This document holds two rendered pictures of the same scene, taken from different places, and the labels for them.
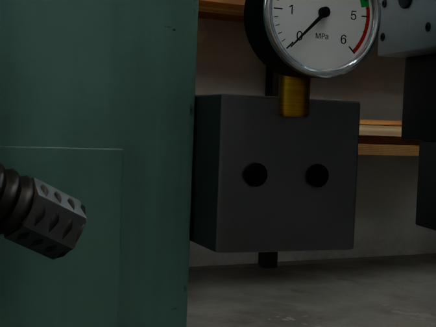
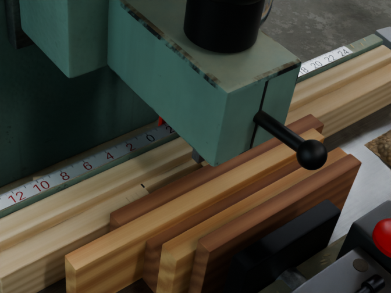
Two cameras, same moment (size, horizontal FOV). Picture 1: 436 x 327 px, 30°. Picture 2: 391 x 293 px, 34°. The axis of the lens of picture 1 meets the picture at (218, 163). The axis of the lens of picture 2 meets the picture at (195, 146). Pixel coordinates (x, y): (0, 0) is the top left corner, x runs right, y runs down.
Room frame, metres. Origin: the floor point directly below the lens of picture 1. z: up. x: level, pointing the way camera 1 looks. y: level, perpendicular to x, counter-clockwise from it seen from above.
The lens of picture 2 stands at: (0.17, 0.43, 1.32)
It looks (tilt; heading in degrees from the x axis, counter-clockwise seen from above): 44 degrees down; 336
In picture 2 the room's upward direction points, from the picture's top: 9 degrees clockwise
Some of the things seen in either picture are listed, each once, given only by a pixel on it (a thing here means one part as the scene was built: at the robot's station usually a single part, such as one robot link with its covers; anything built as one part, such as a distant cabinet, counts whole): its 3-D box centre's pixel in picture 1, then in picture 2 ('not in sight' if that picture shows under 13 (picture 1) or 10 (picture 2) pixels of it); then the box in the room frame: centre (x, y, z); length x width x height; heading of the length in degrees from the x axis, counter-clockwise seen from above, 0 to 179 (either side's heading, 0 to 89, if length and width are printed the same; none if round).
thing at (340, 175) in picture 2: not in sight; (276, 231); (0.43, 0.24, 0.94); 0.16 x 0.01 x 0.08; 111
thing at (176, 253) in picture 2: not in sight; (258, 225); (0.45, 0.25, 0.93); 0.18 x 0.02 x 0.07; 111
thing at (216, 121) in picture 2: not in sight; (196, 70); (0.53, 0.28, 1.03); 0.14 x 0.07 x 0.09; 21
